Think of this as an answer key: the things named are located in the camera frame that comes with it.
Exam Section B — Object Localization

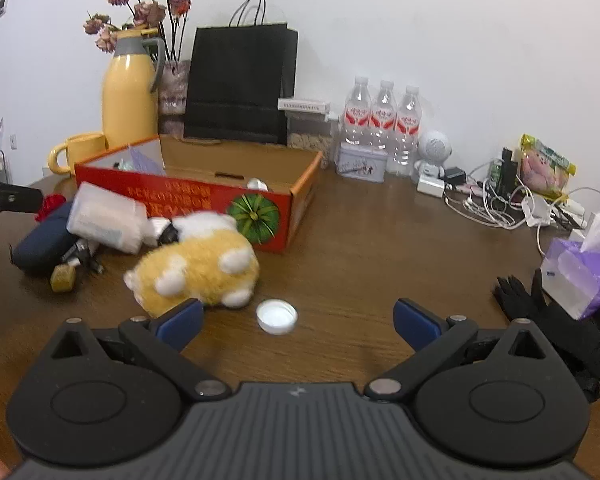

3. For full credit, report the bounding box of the white bottle cap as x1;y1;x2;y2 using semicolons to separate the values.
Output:
256;299;299;336

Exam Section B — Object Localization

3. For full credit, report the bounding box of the black upright device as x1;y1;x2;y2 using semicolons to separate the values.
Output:
486;147;520;197

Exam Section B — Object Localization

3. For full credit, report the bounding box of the red cardboard box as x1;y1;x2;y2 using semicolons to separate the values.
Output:
74;133;324;254

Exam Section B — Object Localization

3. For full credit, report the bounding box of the small black object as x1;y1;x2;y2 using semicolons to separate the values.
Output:
147;217;181;249

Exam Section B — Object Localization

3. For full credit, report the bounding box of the navy zip pouch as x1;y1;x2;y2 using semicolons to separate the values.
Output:
9;202;82;277

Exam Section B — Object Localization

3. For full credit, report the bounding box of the white charger block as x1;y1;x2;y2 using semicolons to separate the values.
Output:
416;175;447;197

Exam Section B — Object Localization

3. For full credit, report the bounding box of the small yellow block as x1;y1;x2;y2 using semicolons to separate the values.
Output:
50;262;77;294

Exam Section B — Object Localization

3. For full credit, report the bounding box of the black paper bag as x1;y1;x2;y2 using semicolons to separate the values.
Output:
183;0;299;147

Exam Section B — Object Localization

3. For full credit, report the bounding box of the white flat box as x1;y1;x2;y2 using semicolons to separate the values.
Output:
278;98;329;114

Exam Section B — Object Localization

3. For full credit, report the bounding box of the black glove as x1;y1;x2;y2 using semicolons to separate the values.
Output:
529;304;600;404
492;268;549;322

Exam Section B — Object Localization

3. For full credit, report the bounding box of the white plastic packet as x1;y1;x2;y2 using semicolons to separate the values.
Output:
66;182;149;255

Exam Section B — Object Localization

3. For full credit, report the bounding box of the lilac tin box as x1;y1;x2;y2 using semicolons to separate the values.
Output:
334;142;389;183

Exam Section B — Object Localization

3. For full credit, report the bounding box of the yellow mug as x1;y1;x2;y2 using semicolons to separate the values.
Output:
47;132;107;177

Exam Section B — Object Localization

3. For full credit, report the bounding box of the orange and white plush toy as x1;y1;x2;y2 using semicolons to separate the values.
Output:
123;211;261;319

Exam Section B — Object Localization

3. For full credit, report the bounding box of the dried flower bouquet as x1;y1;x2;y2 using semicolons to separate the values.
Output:
83;0;192;62

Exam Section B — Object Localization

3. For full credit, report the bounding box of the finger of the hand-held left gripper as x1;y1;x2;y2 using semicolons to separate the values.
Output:
0;179;46;217

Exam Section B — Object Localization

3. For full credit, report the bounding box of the glass vase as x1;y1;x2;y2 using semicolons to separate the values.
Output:
157;59;192;137

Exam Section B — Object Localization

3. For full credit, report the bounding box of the white plug adapter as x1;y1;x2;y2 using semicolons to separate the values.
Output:
521;194;552;227

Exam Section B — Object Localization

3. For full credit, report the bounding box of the purple tissue pack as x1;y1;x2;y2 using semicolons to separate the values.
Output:
539;201;600;322

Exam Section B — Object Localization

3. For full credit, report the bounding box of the white robot toy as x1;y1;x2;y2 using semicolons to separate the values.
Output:
413;129;453;182

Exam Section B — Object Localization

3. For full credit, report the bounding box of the tangle of white cables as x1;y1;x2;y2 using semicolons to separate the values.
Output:
444;159;600;233

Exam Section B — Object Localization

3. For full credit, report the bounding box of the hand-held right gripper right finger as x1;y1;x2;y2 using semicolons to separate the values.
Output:
364;297;549;403

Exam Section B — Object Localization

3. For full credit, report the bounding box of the clear seed container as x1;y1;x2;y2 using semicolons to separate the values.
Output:
285;110;342;152

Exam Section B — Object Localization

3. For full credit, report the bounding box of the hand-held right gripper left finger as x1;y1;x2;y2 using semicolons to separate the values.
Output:
50;298;232;402

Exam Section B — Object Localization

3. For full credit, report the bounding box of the yellow thermos jug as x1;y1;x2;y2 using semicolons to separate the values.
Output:
102;27;164;152

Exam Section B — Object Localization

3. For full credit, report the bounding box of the red artificial flower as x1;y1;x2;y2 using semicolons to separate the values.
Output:
34;192;69;224

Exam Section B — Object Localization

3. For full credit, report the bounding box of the yellow snack bag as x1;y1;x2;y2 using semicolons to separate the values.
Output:
518;133;577;199

